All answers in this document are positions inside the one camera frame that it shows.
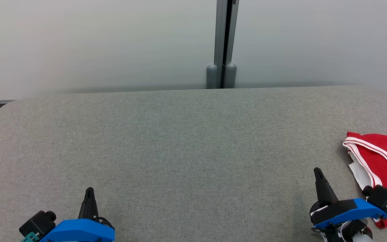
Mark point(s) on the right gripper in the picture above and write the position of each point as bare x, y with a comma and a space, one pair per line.
328, 210

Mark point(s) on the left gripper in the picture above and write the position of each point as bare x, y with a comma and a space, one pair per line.
106, 222

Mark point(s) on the red white-trimmed garment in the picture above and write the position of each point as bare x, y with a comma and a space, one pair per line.
378, 158

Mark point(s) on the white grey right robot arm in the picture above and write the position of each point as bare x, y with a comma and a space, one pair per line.
348, 233

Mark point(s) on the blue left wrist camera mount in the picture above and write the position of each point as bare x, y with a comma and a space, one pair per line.
76, 232

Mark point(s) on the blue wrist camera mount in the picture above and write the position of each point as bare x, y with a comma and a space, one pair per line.
76, 232
358, 210

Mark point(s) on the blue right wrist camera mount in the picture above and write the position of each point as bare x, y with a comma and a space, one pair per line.
358, 210

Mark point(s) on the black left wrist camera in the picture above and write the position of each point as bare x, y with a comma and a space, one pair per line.
37, 222

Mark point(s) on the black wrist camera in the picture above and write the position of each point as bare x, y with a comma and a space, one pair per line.
37, 222
381, 196

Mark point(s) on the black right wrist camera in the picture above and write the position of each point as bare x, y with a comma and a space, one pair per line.
381, 196

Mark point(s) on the teal left camera connector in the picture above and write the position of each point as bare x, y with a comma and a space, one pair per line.
29, 238

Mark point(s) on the grey metal partition post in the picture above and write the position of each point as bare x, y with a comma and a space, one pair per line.
219, 33

